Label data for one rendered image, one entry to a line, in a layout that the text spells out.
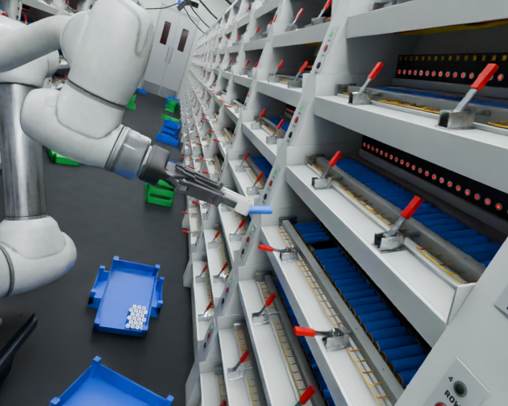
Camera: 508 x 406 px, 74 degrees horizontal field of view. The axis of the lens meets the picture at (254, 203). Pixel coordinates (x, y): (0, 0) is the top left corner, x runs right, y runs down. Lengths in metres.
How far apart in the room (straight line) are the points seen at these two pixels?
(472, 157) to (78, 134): 0.58
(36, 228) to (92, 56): 0.63
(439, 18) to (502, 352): 0.47
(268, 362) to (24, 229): 0.75
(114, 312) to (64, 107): 1.09
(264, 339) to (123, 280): 0.93
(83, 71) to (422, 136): 0.53
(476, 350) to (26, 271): 1.03
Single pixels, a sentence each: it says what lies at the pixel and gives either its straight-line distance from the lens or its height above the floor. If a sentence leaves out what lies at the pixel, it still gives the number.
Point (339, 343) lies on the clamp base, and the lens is 0.62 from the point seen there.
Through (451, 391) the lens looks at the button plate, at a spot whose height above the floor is 0.87.
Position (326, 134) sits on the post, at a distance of 0.94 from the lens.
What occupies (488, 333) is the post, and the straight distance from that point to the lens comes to 0.41.
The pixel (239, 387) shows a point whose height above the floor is 0.36.
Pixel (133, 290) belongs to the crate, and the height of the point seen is 0.09.
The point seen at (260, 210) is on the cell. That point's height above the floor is 0.84.
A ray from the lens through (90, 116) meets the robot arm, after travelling 0.64.
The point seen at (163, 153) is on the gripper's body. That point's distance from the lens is 0.67.
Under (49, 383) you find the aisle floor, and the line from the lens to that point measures 1.40.
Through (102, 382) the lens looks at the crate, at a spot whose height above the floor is 0.00.
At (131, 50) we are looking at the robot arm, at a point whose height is 1.06.
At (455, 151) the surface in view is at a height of 1.09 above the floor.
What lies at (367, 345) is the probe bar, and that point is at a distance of 0.60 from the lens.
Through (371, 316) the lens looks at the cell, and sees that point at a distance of 0.66.
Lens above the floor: 1.07
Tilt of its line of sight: 17 degrees down
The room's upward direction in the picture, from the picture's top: 22 degrees clockwise
